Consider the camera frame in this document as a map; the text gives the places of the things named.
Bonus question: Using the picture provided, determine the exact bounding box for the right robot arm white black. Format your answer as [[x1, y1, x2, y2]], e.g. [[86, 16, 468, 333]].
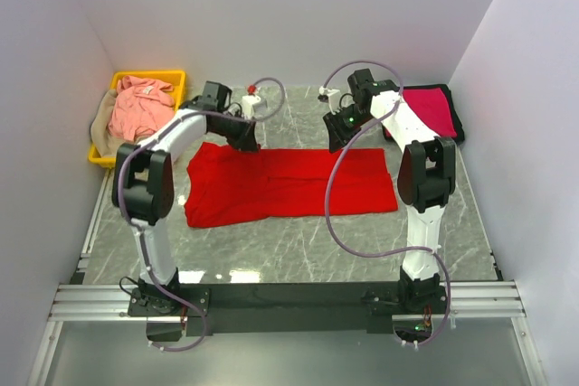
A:
[[318, 69, 456, 313]]

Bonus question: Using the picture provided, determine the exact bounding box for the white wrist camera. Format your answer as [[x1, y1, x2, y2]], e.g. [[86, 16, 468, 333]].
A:
[[318, 86, 342, 114], [241, 94, 268, 119]]

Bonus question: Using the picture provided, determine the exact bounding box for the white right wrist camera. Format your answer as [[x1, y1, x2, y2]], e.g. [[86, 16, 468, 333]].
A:
[[318, 86, 342, 114]]

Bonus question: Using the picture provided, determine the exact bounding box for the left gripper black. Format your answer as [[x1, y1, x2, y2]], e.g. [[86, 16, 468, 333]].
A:
[[213, 110, 260, 154]]

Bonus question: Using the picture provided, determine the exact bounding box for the aluminium frame rail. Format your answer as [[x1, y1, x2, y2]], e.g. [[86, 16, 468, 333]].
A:
[[48, 281, 526, 322]]

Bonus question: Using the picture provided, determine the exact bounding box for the red t-shirt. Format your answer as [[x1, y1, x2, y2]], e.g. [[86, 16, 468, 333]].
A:
[[185, 142, 398, 229]]

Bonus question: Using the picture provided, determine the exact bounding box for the pink shirt in bin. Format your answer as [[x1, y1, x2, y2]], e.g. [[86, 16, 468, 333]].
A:
[[108, 75, 175, 142]]

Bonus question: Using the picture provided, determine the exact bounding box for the beige shirt in bin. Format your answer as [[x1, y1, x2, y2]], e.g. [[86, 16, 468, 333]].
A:
[[90, 89, 137, 157]]

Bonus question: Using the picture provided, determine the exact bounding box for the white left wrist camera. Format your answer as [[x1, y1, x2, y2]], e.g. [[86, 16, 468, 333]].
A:
[[241, 94, 268, 119]]

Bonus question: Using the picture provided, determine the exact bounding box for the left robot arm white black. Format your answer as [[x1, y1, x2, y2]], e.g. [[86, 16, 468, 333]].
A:
[[112, 81, 267, 315]]

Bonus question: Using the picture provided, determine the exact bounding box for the folded magenta t-shirt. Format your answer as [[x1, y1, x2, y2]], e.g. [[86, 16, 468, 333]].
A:
[[384, 86, 457, 139]]

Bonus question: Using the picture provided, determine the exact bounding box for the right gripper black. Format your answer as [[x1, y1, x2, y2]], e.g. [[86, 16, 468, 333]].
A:
[[323, 105, 374, 155]]

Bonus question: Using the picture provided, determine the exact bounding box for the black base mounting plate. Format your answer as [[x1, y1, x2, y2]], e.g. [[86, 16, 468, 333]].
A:
[[126, 281, 449, 342]]

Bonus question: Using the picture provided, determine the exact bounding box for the yellow plastic bin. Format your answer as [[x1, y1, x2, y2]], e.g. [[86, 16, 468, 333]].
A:
[[88, 70, 186, 168]]

